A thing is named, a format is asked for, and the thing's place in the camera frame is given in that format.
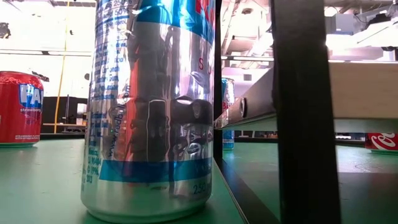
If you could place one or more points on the red Coca-Cola can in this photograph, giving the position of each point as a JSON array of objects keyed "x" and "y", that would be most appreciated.
[{"x": 382, "y": 141}]

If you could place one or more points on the green-white soda can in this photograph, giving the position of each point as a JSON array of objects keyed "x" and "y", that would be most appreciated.
[{"x": 228, "y": 93}]

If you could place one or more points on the red Fanta strawberry can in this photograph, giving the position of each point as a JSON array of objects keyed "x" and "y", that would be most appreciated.
[{"x": 18, "y": 109}]

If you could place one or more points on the light wooden board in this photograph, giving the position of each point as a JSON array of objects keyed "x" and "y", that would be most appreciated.
[{"x": 304, "y": 124}]

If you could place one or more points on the silver Red Bull sugarfree can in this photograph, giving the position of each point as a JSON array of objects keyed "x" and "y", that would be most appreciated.
[{"x": 147, "y": 109}]

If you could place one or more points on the white container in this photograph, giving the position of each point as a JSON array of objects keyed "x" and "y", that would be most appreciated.
[{"x": 81, "y": 112}]

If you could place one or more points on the green table mat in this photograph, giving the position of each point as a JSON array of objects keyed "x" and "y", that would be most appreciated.
[{"x": 40, "y": 186}]

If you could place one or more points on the black room partition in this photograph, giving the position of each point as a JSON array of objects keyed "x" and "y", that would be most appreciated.
[{"x": 49, "y": 112}]

